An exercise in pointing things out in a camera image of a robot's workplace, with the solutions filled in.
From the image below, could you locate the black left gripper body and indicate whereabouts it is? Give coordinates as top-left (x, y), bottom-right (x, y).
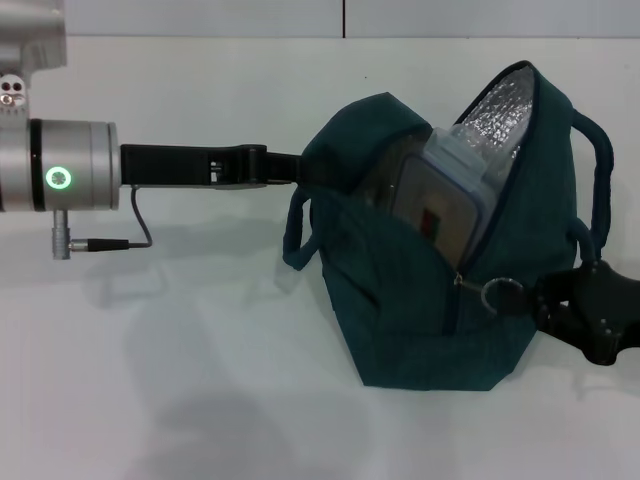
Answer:
top-left (119, 142), bottom-right (294, 192)

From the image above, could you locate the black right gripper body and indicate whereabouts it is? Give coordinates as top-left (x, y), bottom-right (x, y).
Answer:
top-left (574, 261), bottom-right (640, 367)

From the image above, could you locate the dark teal fabric lunch bag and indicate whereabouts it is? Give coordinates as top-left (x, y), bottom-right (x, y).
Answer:
top-left (281, 59), bottom-right (615, 394)

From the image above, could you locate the clear food box blue lid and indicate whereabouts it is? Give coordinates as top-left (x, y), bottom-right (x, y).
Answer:
top-left (393, 126), bottom-right (490, 270)

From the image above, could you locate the grey cable with metal plug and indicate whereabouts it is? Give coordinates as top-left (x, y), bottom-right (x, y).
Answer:
top-left (52, 184), bottom-right (154, 261)

